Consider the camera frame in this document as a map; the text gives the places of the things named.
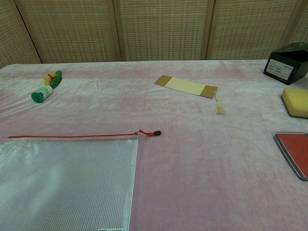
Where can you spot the clear mesh zipper pouch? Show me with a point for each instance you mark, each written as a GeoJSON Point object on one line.
{"type": "Point", "coordinates": [67, 180]}

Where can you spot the brown cream tasselled bookmark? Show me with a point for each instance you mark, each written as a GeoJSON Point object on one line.
{"type": "Point", "coordinates": [185, 86]}

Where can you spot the pink velvet tablecloth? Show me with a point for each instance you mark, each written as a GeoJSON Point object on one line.
{"type": "Point", "coordinates": [197, 168]}

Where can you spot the green yellow plastic toy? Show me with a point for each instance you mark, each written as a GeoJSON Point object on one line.
{"type": "Point", "coordinates": [55, 81]}

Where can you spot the black cardboard box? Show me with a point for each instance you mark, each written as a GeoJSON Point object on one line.
{"type": "Point", "coordinates": [281, 67]}

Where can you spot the yellow sponge green base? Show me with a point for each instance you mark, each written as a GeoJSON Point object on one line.
{"type": "Point", "coordinates": [297, 98]}

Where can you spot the red ink pad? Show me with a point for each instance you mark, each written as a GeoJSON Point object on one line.
{"type": "Point", "coordinates": [296, 151]}

